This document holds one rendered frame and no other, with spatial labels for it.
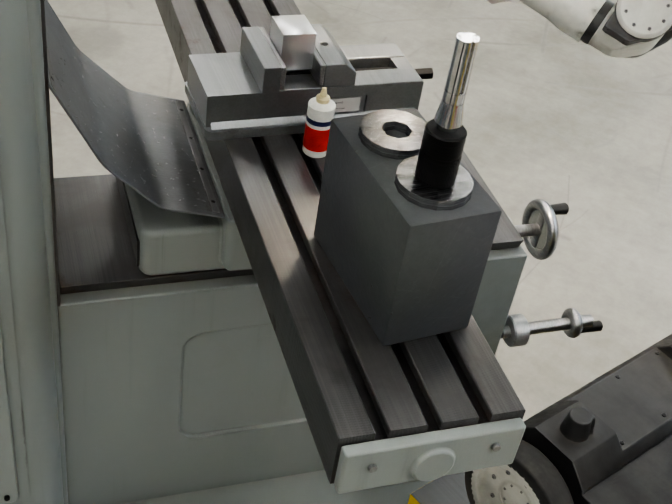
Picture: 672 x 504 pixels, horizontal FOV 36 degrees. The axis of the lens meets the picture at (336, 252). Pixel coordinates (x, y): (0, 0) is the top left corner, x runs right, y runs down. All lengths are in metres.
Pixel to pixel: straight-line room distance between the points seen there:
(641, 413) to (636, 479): 0.13
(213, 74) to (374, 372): 0.57
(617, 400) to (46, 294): 0.93
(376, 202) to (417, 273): 0.09
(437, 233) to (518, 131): 2.39
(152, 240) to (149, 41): 2.21
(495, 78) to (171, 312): 2.36
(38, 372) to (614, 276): 1.85
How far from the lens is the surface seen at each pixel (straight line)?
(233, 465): 1.96
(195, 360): 1.74
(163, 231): 1.54
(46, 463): 1.77
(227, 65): 1.60
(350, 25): 3.96
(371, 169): 1.20
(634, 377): 1.84
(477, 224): 1.17
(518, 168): 3.34
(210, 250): 1.58
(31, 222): 1.44
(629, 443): 1.73
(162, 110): 1.72
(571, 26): 1.48
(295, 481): 2.03
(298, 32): 1.55
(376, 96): 1.61
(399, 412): 1.18
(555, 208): 1.98
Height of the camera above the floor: 1.80
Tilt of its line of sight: 39 degrees down
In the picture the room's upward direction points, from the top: 10 degrees clockwise
